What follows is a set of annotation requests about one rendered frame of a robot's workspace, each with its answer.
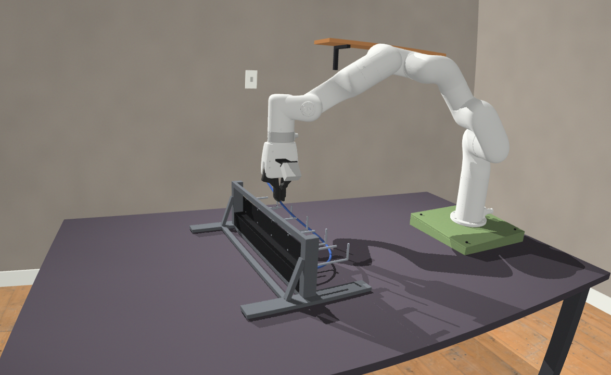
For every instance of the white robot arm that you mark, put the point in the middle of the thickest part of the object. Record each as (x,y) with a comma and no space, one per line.
(484,142)

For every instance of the grey patch panel rack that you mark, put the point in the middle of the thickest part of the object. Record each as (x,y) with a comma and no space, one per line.
(294,262)

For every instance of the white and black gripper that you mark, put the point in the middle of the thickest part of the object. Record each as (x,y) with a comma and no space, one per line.
(272,171)

